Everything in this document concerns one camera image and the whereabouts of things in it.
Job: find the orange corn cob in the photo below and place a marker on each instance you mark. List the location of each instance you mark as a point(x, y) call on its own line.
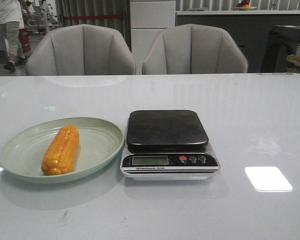
point(60, 156)

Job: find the black silver kitchen scale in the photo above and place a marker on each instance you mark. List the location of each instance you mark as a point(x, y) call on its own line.
point(164, 145)

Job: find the right grey upholstered chair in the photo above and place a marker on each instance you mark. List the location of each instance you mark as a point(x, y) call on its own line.
point(194, 49)

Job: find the grey upholstered chair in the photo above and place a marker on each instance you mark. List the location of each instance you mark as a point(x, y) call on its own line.
point(194, 49)
point(81, 50)

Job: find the left grey upholstered chair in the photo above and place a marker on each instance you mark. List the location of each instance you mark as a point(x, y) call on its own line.
point(81, 50)

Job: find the white drawer cabinet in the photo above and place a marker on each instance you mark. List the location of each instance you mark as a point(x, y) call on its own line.
point(147, 18)

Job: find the pale green round plate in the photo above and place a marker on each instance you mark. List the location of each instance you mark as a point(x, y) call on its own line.
point(100, 142)

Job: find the grey counter with white top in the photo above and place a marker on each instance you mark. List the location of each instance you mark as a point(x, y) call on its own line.
point(248, 28)

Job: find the fruit bowl on counter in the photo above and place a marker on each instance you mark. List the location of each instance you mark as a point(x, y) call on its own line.
point(244, 5)

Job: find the red bin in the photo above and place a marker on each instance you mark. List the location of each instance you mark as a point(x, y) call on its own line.
point(24, 40)

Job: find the dark glossy side table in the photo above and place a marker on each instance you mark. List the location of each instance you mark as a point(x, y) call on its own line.
point(283, 40)

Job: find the tan cushion at right edge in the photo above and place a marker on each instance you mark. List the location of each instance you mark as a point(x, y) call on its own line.
point(293, 63)

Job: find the person in white clothes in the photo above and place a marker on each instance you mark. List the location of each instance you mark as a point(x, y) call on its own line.
point(10, 19)

